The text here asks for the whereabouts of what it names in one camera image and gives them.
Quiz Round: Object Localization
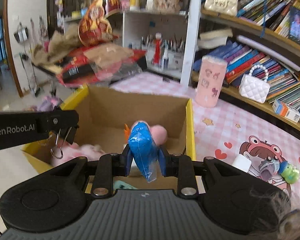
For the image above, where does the mint green stapler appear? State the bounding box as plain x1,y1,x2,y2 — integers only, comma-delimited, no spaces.
113,180,137,191

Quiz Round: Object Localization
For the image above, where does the blue plastic packet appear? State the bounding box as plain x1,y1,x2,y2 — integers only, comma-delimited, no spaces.
128,121,158,183

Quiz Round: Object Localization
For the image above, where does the small pink plush toy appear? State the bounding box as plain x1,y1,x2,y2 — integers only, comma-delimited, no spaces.
124,120,168,146

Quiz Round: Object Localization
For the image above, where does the large pink plush pig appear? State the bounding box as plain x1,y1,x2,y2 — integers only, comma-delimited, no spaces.
51,142,106,167

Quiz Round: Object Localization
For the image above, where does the white charger cube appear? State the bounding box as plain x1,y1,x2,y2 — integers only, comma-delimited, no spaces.
232,154,251,173

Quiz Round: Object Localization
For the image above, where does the grey purple toy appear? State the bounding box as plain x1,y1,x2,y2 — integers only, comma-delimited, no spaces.
258,157,280,181

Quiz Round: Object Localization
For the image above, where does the green frog toy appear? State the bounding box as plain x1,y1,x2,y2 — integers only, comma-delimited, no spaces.
278,161,300,184

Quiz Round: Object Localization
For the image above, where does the person's right hand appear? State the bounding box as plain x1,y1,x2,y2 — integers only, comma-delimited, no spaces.
249,191,300,239

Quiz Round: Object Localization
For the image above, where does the purple backpack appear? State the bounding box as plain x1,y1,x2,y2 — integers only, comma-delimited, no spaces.
26,96,62,112

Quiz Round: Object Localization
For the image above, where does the yellow cardboard box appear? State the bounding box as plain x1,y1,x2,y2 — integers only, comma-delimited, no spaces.
21,84,197,193

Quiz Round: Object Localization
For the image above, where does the pink printed desk mat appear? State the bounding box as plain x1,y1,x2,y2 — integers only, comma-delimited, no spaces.
111,72,300,202

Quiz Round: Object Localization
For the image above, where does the brown blanket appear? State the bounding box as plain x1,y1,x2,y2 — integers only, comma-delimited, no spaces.
31,23,82,66

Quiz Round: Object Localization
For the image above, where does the pink sticker cylinder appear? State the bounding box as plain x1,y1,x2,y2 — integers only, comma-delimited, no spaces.
194,56,228,108

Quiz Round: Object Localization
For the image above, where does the black long box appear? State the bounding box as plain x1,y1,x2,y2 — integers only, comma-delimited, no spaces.
62,64,94,83

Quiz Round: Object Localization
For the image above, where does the clear plastic bag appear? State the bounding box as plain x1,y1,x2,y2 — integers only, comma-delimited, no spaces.
81,43,146,82

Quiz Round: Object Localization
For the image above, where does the white quilted pearl purse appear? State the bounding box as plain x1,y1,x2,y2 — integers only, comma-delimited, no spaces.
238,64,270,103

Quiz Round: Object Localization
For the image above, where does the orange blue medicine box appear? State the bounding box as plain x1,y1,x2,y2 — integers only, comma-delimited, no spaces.
272,100,300,123

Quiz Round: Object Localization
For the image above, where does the white cubby shelf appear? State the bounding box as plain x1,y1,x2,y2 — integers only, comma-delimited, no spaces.
58,11,195,87

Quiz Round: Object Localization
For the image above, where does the white rolled paper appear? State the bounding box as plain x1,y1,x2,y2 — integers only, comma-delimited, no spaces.
236,35,300,72

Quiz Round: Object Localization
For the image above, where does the wooden bookshelf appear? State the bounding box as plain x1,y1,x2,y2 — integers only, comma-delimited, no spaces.
199,0,300,139

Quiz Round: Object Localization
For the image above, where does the cream quilted purse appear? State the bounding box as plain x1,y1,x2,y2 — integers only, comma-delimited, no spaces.
204,0,238,16

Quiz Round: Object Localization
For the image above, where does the photo card on shelf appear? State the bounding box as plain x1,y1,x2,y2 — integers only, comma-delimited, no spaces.
288,0,300,45

